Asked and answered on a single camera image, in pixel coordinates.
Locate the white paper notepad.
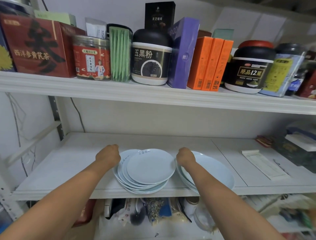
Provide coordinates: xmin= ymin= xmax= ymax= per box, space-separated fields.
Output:
xmin=242 ymin=149 xmax=291 ymax=181

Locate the dark red tea box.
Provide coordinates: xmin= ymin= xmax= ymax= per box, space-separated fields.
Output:
xmin=0 ymin=14 xmax=86 ymax=78

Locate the black cable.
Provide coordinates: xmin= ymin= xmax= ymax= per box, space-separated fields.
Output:
xmin=70 ymin=98 xmax=86 ymax=133

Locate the dark bottle blue label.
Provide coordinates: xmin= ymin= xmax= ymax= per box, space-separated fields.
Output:
xmin=285 ymin=72 xmax=305 ymax=96

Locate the row of green sachets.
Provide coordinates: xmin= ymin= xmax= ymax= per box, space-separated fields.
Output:
xmin=110 ymin=28 xmax=131 ymax=82

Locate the red packet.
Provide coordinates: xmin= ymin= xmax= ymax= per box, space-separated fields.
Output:
xmin=73 ymin=199 xmax=97 ymax=228

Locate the thin white cable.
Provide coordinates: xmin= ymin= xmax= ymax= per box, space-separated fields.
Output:
xmin=6 ymin=93 xmax=38 ymax=176

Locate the round pale green plate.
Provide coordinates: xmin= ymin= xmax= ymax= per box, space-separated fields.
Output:
xmin=180 ymin=151 xmax=235 ymax=191
xmin=175 ymin=161 xmax=199 ymax=194

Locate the small red brown box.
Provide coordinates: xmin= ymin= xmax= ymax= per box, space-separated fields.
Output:
xmin=255 ymin=135 xmax=275 ymax=148

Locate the black pen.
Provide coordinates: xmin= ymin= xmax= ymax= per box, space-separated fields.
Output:
xmin=273 ymin=159 xmax=291 ymax=176

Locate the orange carton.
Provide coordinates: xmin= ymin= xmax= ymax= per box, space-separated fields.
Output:
xmin=187 ymin=36 xmax=214 ymax=90
xmin=210 ymin=39 xmax=234 ymax=92
xmin=201 ymin=38 xmax=224 ymax=91

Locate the blue packet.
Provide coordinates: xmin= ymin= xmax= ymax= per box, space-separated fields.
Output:
xmin=162 ymin=201 xmax=173 ymax=218

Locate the stack of pale green plates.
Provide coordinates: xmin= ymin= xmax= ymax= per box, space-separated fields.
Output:
xmin=113 ymin=148 xmax=176 ymax=195

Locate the black tub green powder label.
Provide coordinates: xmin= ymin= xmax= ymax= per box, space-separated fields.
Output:
xmin=224 ymin=45 xmax=277 ymax=94

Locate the person's right forearm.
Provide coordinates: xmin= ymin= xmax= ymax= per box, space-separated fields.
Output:
xmin=182 ymin=163 xmax=287 ymax=240

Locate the flat white box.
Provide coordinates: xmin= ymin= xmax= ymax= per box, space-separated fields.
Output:
xmin=285 ymin=133 xmax=316 ymax=152

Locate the white metal rail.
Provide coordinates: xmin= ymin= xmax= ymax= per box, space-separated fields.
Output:
xmin=5 ymin=121 xmax=62 ymax=166

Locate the blue clear bag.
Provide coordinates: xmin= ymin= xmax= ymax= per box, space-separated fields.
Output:
xmin=286 ymin=121 xmax=316 ymax=139

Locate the pale blue canister yellow label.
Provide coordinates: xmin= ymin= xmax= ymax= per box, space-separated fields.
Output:
xmin=258 ymin=43 xmax=306 ymax=97

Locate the clear glass jar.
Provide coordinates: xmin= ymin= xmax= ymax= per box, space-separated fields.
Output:
xmin=194 ymin=202 xmax=218 ymax=233

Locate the clear plastic packet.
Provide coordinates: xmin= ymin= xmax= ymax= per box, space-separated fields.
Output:
xmin=85 ymin=17 xmax=107 ymax=40

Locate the person's left forearm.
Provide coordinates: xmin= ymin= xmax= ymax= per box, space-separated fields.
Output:
xmin=0 ymin=163 xmax=112 ymax=240

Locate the dark blue box yellow flower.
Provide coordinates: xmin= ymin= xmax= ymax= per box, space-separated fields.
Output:
xmin=0 ymin=27 xmax=17 ymax=73

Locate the person's left hand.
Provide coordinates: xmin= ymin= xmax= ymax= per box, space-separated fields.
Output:
xmin=95 ymin=144 xmax=121 ymax=171

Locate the grey metal rack post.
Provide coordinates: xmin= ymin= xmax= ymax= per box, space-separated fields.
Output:
xmin=48 ymin=96 xmax=65 ymax=141

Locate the clear box white lid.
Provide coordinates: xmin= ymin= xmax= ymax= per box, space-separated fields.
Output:
xmin=273 ymin=136 xmax=316 ymax=173

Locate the black tub bean picture label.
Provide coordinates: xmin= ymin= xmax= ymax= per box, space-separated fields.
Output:
xmin=131 ymin=29 xmax=173 ymax=86

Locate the red lidded jar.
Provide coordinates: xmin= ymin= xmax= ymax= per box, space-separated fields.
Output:
xmin=238 ymin=40 xmax=275 ymax=49

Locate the white jar brown lid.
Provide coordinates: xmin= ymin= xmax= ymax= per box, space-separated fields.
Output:
xmin=184 ymin=196 xmax=200 ymax=217

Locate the clear jar red label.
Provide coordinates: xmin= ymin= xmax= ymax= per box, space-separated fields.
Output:
xmin=72 ymin=34 xmax=112 ymax=81

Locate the tall black box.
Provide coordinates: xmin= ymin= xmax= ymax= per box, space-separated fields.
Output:
xmin=145 ymin=1 xmax=176 ymax=31

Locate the white black plastic bag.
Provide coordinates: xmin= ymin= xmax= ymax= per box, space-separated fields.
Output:
xmin=106 ymin=197 xmax=148 ymax=225

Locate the white perforated rack post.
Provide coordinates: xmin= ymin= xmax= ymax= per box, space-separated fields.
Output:
xmin=0 ymin=158 xmax=25 ymax=221

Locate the tall purple box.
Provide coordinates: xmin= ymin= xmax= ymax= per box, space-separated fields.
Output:
xmin=167 ymin=16 xmax=200 ymax=89

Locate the bag of dried herbs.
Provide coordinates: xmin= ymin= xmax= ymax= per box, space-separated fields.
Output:
xmin=144 ymin=197 xmax=165 ymax=222

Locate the person's right hand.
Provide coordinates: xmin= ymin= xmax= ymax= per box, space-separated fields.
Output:
xmin=175 ymin=147 xmax=196 ymax=167

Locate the pale teal box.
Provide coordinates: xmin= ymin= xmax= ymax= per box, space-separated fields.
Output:
xmin=212 ymin=28 xmax=235 ymax=41

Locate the clear plastic sachet box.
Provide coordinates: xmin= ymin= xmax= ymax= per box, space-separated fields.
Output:
xmin=108 ymin=26 xmax=133 ymax=83

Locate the black tin yellow lid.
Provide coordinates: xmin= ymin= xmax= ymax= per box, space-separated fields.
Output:
xmin=221 ymin=53 xmax=234 ymax=86

